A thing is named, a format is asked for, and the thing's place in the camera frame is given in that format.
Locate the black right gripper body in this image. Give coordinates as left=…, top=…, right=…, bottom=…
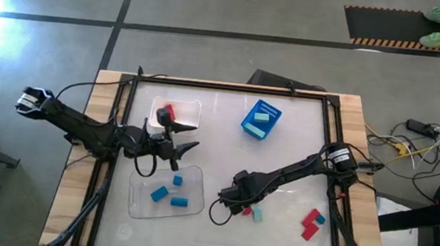
left=217, top=167, right=259, bottom=216

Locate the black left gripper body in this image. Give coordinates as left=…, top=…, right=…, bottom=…
left=134, top=128, right=181, bottom=164

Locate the pale teal wedge block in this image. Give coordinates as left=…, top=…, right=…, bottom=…
left=250, top=204, right=266, bottom=225

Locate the red rectangular foam block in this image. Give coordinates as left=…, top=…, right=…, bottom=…
left=162, top=103, right=178, bottom=123
left=300, top=206, right=323, bottom=230
left=299, top=221, right=322, bottom=243

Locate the blue rectangular foam block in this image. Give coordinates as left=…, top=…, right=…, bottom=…
left=148, top=184, right=171, bottom=205

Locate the blue foam cylinder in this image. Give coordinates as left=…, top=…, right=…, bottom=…
left=169, top=195, right=190, bottom=209

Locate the white plastic bin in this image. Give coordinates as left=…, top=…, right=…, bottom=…
left=147, top=94, right=204, bottom=138

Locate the clear plastic bin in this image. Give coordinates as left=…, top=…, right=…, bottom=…
left=125, top=158, right=209, bottom=226

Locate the blue plastic basket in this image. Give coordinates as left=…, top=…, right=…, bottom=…
left=239, top=97, right=284, bottom=143

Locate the white paper sheet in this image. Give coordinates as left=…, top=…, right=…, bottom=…
left=370, top=195, right=425, bottom=246

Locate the black power adapter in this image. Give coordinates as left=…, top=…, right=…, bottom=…
left=404, top=117, right=440, bottom=139

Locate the black hazard-striped floor mat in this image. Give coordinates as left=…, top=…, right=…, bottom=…
left=340, top=2, right=440, bottom=55

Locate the right gripper cable loop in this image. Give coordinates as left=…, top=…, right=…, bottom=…
left=207, top=198, right=238, bottom=229

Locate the gripper cable loop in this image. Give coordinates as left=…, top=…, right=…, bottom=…
left=132, top=152, right=159, bottom=179
left=207, top=198, right=238, bottom=229

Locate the left gripper cable loop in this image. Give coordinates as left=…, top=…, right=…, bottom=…
left=132, top=152, right=159, bottom=179

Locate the black table frame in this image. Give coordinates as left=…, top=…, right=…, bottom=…
left=45, top=65, right=406, bottom=246

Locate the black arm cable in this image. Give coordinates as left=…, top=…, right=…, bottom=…
left=55, top=62, right=169, bottom=112

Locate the yellow cable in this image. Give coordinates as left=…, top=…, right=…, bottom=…
left=361, top=124, right=440, bottom=172

